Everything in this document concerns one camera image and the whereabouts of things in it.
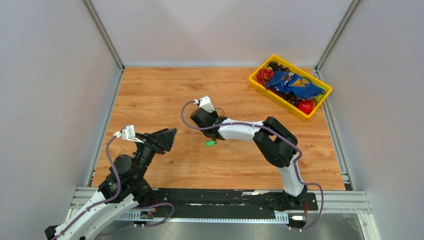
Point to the dark grape bunch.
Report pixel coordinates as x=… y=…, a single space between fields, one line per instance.
x=290 y=98

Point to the silver metal keyring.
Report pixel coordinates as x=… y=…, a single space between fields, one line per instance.
x=220 y=112

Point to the green key tag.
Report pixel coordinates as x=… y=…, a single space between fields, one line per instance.
x=210 y=143

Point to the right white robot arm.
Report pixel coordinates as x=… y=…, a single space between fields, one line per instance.
x=276 y=143

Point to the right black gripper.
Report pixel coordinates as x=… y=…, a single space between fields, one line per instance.
x=214 y=113

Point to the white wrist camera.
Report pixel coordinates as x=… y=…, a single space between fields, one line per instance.
x=128 y=133
x=205 y=103

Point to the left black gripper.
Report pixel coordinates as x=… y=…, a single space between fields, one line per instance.
x=160 y=141

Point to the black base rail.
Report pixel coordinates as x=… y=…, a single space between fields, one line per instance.
x=221 y=205

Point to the yellow plastic basket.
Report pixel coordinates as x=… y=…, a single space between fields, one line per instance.
x=279 y=100

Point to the blue snack bag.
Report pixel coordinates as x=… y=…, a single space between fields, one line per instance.
x=304 y=88

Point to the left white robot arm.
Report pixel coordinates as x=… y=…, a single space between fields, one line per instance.
x=125 y=188

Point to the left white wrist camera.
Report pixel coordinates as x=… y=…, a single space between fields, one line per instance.
x=128 y=133

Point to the red apple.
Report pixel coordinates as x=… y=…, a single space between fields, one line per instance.
x=306 y=106

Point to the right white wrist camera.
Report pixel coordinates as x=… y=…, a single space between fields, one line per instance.
x=205 y=103

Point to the green fruit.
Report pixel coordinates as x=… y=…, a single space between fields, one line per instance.
x=321 y=95

